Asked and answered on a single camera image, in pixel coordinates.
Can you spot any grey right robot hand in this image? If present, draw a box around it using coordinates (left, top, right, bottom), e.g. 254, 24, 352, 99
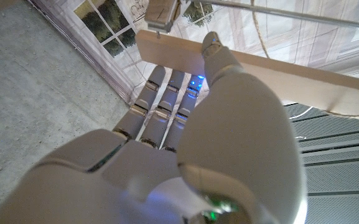
0, 30, 308, 224

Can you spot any printed window backdrop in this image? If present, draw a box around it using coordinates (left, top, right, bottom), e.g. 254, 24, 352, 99
26, 0, 359, 106

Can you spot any jute twine spool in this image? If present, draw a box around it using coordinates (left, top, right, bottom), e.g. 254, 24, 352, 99
249, 0, 359, 118

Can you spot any wooden hanger with metal clips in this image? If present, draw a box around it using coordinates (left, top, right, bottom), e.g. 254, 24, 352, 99
134, 0, 359, 125

